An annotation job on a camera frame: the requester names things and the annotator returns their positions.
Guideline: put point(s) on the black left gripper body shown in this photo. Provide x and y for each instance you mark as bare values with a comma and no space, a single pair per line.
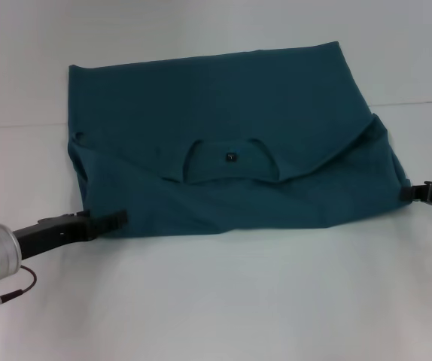
50,235

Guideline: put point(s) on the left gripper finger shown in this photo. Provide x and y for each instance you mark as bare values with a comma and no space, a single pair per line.
108,222

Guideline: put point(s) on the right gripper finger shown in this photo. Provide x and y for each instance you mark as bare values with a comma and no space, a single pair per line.
415,193

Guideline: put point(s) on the teal FREE print t-shirt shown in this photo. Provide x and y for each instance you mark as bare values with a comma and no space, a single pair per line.
238,113

